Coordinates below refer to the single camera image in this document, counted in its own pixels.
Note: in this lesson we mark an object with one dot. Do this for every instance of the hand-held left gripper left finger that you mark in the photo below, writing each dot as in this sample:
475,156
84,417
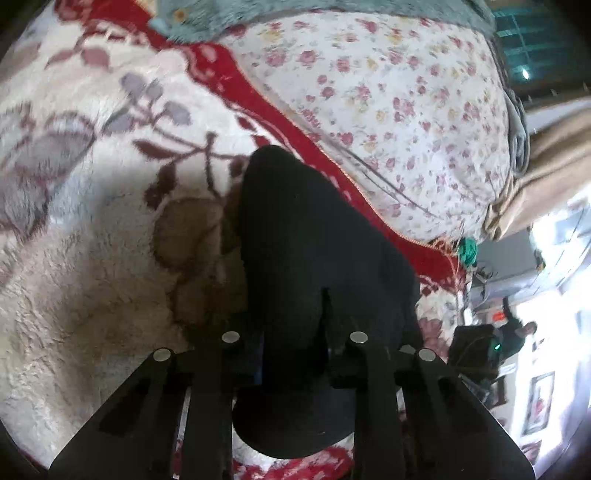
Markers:
244,364

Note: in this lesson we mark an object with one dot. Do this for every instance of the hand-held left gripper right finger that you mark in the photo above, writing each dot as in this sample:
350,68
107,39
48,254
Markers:
341,364

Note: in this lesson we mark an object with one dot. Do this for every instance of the black pants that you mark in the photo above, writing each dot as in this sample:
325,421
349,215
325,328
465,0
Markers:
300,230

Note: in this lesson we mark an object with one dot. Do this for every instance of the framed picture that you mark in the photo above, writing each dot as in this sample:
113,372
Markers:
540,404

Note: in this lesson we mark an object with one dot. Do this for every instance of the green cloth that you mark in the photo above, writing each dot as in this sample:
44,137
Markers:
468,251

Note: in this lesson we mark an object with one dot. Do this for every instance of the beige cloth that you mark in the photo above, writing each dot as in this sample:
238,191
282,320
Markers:
540,184

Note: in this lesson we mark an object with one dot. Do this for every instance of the red white floral fleece blanket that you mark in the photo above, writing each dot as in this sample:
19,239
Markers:
92,207

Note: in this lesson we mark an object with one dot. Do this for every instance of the grey cloth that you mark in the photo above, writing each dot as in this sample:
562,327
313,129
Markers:
518,134

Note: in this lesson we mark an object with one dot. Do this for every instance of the white rose print quilt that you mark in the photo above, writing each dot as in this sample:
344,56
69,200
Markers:
392,115

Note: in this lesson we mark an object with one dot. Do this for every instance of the teal fleece blanket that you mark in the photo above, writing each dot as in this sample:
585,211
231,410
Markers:
277,11

